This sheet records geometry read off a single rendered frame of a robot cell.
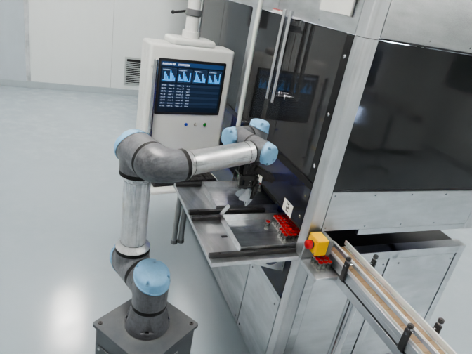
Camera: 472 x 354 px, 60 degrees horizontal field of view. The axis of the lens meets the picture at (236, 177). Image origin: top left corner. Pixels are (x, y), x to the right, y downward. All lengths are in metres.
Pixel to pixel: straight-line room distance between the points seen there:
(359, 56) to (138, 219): 0.93
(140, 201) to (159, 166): 0.20
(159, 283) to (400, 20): 1.19
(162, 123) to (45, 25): 4.64
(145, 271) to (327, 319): 1.12
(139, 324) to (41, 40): 5.81
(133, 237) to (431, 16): 1.28
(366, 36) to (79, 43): 5.72
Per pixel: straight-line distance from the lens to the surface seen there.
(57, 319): 2.70
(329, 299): 2.11
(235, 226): 1.93
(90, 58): 6.93
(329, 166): 1.64
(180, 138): 2.47
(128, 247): 1.43
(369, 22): 1.54
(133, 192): 1.32
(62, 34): 6.87
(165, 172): 1.17
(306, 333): 2.20
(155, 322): 1.46
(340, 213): 1.80
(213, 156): 1.25
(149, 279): 1.36
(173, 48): 2.31
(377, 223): 1.96
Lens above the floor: 1.88
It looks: 24 degrees down
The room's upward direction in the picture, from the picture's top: 11 degrees clockwise
